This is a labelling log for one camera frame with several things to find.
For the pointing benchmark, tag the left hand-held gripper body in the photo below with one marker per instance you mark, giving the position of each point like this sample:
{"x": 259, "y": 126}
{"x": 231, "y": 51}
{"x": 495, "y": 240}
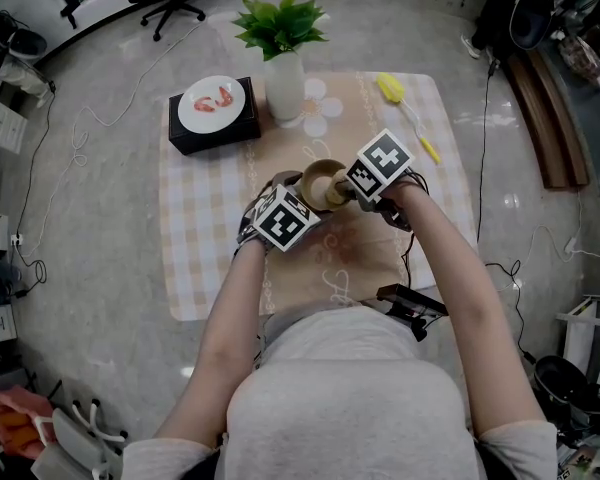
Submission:
{"x": 285, "y": 223}

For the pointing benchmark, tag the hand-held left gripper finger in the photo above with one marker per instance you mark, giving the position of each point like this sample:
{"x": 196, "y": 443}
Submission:
{"x": 287, "y": 179}

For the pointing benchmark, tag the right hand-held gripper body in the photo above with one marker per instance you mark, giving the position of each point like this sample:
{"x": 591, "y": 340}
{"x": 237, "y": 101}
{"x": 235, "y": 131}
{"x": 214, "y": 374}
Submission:
{"x": 380, "y": 163}

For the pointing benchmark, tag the brown bowl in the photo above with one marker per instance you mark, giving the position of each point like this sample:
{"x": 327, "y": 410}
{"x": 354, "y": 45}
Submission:
{"x": 312, "y": 193}

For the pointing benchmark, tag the person's right forearm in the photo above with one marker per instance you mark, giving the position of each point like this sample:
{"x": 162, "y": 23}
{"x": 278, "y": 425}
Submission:
{"x": 455, "y": 258}

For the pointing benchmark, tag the person's left forearm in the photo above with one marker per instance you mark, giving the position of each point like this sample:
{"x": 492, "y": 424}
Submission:
{"x": 232, "y": 308}

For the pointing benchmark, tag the yellow bottle brush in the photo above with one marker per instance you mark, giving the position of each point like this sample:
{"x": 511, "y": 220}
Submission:
{"x": 390, "y": 87}

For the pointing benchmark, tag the table with checked tablecloth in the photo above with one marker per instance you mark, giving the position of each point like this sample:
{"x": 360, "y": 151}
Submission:
{"x": 205, "y": 218}

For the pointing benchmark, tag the black box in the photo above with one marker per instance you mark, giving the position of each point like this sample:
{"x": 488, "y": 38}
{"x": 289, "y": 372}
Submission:
{"x": 215, "y": 140}

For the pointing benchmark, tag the white vase with green plant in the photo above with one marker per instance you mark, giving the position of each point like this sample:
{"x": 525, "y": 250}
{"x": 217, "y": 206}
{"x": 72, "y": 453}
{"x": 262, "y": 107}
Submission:
{"x": 285, "y": 88}

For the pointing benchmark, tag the white plate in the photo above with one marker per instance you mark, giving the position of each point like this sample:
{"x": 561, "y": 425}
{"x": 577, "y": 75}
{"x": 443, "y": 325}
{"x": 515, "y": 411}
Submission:
{"x": 205, "y": 120}

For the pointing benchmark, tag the red shrimp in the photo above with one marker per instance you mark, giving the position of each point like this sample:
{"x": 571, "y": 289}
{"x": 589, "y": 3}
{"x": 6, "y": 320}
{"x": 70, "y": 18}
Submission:
{"x": 204, "y": 104}
{"x": 223, "y": 97}

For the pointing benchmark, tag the black waist device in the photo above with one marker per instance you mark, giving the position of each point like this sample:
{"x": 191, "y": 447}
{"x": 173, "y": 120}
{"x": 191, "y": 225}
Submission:
{"x": 410, "y": 305}

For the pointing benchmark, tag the brown wooden platform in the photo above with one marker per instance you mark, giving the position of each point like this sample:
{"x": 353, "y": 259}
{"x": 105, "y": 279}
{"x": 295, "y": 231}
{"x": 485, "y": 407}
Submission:
{"x": 550, "y": 123}

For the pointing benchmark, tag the person's grey shirt torso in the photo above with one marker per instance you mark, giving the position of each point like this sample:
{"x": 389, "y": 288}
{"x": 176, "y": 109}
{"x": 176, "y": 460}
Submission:
{"x": 345, "y": 393}

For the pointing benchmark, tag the white metal rack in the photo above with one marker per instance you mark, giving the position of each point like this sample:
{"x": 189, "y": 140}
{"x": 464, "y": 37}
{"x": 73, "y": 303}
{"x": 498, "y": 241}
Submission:
{"x": 577, "y": 338}

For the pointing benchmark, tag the white floor socket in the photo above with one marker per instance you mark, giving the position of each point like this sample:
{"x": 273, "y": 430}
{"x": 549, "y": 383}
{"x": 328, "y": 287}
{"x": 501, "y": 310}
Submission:
{"x": 16, "y": 239}

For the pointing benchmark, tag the black round pan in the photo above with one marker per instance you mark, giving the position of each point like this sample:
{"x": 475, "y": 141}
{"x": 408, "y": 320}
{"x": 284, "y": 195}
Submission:
{"x": 560, "y": 380}

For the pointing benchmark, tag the white chair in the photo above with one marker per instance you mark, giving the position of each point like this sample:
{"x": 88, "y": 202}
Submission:
{"x": 75, "y": 443}

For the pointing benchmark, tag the pink bag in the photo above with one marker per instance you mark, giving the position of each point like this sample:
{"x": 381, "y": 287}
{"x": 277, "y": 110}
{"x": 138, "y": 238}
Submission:
{"x": 10, "y": 423}

